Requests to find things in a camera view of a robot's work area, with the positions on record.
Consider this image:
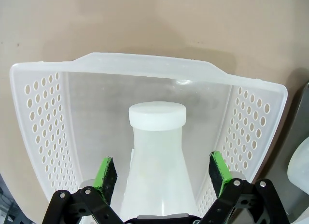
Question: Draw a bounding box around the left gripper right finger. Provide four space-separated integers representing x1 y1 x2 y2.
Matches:
201 151 291 224

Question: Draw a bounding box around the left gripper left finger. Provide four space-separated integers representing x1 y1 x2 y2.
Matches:
46 156 122 224

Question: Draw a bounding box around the white plastic conical flask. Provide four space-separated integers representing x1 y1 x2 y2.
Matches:
119 101 201 224
286 136 309 196

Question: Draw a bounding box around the white perforated plastic basket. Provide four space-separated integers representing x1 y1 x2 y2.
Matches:
9 52 289 224

